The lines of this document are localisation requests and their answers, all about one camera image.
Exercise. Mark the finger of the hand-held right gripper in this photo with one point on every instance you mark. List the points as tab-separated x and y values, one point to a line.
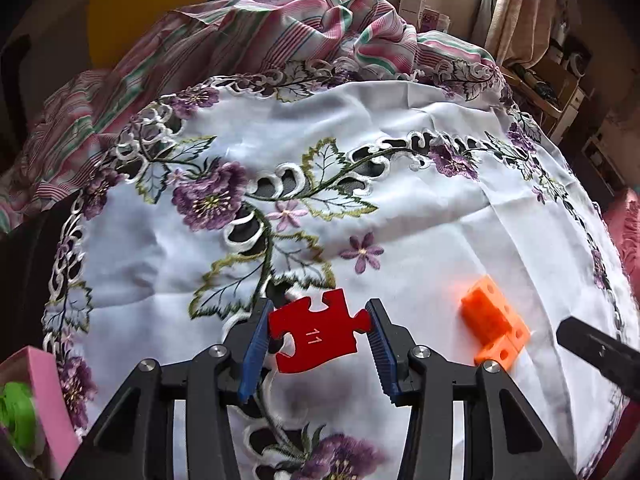
600	350

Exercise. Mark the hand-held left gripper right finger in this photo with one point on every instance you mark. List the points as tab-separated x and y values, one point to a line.
385	360

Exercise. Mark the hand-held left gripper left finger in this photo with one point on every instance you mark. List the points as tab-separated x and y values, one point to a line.
252	355

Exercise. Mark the red puzzle piece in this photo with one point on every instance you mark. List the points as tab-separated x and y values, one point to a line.
320	335

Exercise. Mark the orange cube block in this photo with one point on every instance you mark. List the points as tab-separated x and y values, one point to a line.
490	320

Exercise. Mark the pink shallow cardboard box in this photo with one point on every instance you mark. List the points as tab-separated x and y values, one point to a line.
50	400

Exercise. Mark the green round plastic gadget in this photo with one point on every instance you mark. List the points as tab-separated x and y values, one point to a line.
17	415

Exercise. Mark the pink cloth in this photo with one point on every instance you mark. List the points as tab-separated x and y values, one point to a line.
625	230

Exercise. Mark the white embroidered floral tablecloth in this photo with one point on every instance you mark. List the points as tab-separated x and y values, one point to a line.
400	200

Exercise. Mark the wooden side shelf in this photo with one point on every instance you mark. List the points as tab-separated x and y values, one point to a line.
550	85

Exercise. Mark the pink striped bed sheet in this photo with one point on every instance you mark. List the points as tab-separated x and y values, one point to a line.
275	30

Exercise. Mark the small pink patterned box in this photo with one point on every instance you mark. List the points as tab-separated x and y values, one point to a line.
435	20

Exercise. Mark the long beige patterned curtain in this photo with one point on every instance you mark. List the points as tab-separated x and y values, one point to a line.
520	5

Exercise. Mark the grey yellow blue headboard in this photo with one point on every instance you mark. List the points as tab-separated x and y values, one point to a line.
150	10

